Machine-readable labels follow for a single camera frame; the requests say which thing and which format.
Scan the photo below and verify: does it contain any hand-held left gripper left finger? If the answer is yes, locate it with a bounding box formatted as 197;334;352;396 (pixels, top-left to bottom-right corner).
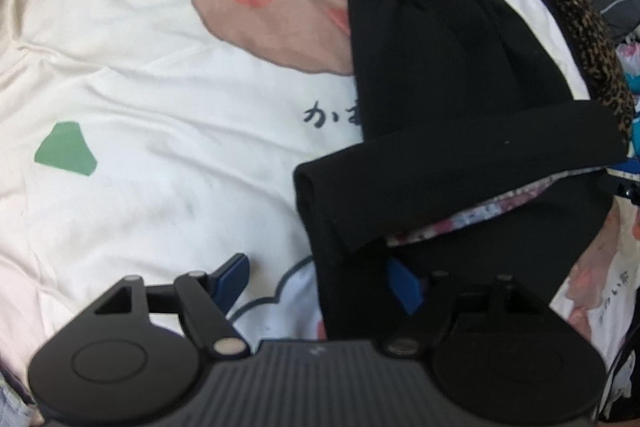
92;252;252;358

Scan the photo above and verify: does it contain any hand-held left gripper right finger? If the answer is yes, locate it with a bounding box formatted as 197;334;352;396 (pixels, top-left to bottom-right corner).
385;256;548;356

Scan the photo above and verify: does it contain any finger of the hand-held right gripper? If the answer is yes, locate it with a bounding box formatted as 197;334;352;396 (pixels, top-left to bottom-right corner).
605;167;640;204

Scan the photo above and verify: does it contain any black shorts bear print trim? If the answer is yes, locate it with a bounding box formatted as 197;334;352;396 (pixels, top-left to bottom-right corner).
292;0;631;343

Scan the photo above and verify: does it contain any white plastic bag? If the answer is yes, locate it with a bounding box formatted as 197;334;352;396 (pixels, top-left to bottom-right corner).
616;39;640;80

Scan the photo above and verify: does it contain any leopard print garment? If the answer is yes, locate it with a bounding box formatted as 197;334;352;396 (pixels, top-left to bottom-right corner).
530;0;636;142

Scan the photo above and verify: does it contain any cream bear print blanket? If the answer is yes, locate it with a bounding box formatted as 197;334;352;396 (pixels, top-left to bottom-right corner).
0;0;640;423

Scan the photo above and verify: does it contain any light blue denim garment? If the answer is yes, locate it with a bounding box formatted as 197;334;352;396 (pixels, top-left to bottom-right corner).
0;369;43;427

